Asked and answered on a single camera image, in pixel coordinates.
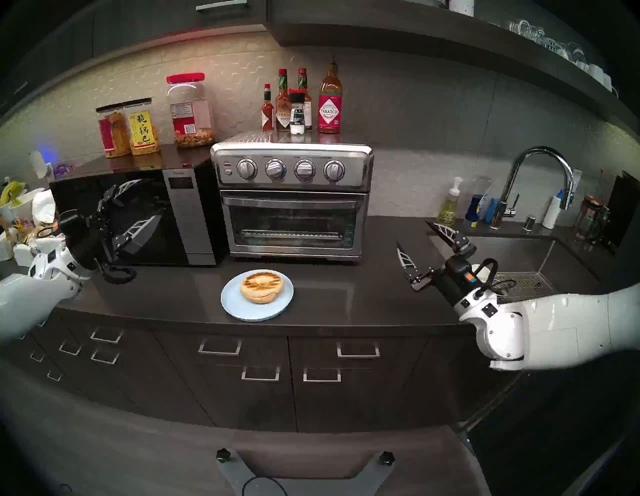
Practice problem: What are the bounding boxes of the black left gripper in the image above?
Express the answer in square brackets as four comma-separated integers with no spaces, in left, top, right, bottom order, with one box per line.
[60,180,163,273]

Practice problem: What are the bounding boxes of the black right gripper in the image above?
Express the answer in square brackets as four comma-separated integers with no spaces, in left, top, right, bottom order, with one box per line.
[397,222,490,308]

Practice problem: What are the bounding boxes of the light blue plate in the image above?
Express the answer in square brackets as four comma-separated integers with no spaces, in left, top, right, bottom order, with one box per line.
[220,269,295,322]

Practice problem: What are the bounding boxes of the toasted bagel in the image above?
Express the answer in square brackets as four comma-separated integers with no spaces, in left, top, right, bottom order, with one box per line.
[240,271,284,304]

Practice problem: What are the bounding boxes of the stainless steel toaster oven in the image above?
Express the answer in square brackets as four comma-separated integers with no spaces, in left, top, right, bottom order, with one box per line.
[210,131,375,262]

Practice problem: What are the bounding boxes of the yellow liquid soap dispenser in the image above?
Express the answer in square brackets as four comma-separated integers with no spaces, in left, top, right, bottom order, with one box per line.
[437,176,464,227]

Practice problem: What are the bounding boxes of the black silver microwave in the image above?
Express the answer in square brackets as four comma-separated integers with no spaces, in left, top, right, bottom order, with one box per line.
[49,145,231,267]

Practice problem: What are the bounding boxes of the blue dish soap bottle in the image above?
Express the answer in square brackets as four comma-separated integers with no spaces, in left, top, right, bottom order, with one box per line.
[465,192,488,223]

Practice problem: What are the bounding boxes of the chrome gooseneck faucet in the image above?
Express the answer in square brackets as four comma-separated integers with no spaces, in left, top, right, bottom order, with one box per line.
[490,146,575,231]

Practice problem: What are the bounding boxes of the red label snack jar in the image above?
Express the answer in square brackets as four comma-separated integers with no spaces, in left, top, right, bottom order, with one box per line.
[96,102,132,159]

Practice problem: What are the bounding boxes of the white paper bag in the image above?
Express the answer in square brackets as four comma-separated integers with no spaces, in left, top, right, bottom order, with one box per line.
[31,189,57,226]

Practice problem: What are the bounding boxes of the yellow label snack jar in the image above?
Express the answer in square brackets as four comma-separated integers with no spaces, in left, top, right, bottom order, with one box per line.
[125,98,161,156]

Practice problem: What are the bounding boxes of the stainless steel sink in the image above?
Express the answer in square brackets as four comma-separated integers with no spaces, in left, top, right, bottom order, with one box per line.
[427,232,601,306]

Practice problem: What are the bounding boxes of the clear bag of bread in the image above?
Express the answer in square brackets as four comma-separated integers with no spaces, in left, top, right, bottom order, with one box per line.
[22,217,66,243]

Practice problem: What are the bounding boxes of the white bowl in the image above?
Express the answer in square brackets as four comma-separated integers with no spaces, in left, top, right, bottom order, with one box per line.
[0,187,46,226]

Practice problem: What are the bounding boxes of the metal sink grid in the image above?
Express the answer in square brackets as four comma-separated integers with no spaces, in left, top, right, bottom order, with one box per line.
[492,271,558,303]

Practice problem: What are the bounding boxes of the red lid clear snack jar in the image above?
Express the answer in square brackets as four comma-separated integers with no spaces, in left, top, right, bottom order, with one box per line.
[166,72,215,148]

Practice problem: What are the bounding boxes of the yellow bananas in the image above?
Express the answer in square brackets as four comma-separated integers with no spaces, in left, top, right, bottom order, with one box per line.
[0,181,26,207]

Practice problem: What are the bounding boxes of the white bottle blue cap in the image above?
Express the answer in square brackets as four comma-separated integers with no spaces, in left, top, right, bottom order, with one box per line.
[542,189,564,230]

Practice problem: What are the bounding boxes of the glass french press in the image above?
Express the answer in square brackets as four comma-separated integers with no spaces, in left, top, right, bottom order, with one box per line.
[572,195,611,245]

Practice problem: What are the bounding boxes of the small red Tabasco bottle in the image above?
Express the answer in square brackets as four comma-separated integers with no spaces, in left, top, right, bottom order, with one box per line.
[261,83,275,132]

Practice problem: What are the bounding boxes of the large orange Tabasco bottle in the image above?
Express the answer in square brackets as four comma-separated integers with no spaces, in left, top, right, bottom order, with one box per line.
[317,55,344,134]

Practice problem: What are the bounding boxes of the brown sauce Tabasco bottle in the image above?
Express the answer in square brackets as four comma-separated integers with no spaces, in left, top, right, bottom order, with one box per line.
[275,68,293,132]

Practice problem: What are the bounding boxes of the black cap salt shaker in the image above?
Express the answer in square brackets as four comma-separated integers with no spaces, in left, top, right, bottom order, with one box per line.
[289,89,306,136]

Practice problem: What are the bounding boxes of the black countertop appliance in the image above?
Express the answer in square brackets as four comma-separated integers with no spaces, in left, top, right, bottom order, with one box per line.
[602,170,640,253]

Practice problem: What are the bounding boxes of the green neck sauce bottle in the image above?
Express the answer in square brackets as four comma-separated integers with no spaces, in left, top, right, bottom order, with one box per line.
[298,68,313,132]

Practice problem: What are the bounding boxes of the dark wood base cabinet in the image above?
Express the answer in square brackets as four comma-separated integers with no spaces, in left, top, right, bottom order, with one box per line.
[0,300,521,435]

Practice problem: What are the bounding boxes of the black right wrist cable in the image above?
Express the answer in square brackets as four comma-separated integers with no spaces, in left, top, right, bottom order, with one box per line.
[470,258,516,301]

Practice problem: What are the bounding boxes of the grey wall cabinet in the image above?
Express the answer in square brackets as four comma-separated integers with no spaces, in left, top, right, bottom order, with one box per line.
[0,0,271,101]

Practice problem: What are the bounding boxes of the dark wall shelf unit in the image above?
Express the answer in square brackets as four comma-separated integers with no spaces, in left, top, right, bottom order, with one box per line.
[267,0,640,136]

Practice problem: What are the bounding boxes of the grey robot base bracket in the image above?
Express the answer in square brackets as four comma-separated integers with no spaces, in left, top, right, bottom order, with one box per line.
[216,448,396,496]

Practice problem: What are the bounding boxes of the black base cable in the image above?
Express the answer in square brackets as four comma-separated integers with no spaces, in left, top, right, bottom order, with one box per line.
[241,475,291,496]

